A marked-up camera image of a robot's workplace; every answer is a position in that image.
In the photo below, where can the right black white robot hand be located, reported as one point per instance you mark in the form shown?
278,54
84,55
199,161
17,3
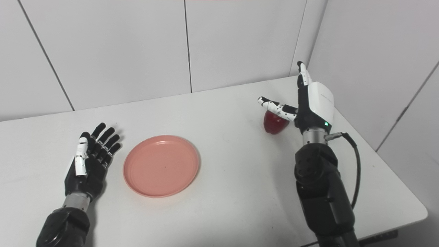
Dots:
310,106

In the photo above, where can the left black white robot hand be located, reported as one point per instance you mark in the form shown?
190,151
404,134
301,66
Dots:
89,164

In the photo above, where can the red apple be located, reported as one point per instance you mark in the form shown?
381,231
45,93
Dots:
274,124

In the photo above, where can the pink round plate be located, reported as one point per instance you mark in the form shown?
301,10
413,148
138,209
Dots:
161,166

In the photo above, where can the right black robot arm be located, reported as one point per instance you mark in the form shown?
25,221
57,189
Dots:
322,192

